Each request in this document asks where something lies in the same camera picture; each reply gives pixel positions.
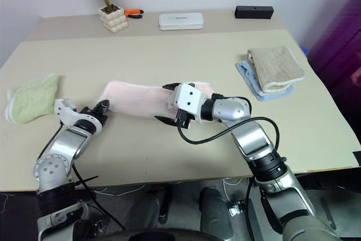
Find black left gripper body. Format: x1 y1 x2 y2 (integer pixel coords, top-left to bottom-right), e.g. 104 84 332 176
80 106 109 129

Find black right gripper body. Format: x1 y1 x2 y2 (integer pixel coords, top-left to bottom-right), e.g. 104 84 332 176
175 109 195 129

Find pink towel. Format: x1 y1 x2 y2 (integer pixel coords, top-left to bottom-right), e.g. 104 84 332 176
100 80 214 125

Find green towel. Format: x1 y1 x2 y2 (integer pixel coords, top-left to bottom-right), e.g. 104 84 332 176
4 73 59 125

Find light blue folded towel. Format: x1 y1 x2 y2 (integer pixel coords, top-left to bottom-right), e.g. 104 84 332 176
235 60 295 102

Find beige folded towel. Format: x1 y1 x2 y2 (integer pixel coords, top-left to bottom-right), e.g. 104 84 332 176
246 45 306 94

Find flat white box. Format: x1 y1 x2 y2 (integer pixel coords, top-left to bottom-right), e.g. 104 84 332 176
158 12 204 30

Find green plant in white pot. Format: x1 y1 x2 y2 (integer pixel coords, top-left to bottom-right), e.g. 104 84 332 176
73 0 128 33

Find dark rounded shape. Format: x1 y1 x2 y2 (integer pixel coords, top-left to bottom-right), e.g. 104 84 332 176
124 186 173 226
199 186 235 240

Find long black box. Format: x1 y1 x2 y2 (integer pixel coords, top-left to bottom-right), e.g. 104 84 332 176
235 5 274 20

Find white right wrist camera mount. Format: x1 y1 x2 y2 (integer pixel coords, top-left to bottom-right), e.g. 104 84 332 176
168 82 206 125

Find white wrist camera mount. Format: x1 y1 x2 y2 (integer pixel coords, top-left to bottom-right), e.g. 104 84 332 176
53 98 104 137
168 82 206 125

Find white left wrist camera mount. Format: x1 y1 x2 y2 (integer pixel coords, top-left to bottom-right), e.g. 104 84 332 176
53 98 104 137

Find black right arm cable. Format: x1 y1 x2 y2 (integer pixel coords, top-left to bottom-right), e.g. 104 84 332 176
177 116 281 225

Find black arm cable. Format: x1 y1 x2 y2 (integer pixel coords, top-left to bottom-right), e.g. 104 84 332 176
36 124 126 232
177 116 281 225

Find thin white floor cable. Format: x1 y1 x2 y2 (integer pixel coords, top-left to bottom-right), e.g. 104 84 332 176
222 177 246 205
93 184 147 198

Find orange handled pliers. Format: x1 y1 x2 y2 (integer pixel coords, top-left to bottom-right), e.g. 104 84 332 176
124 8 144 19

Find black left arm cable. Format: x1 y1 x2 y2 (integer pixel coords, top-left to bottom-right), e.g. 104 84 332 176
36 124 126 232

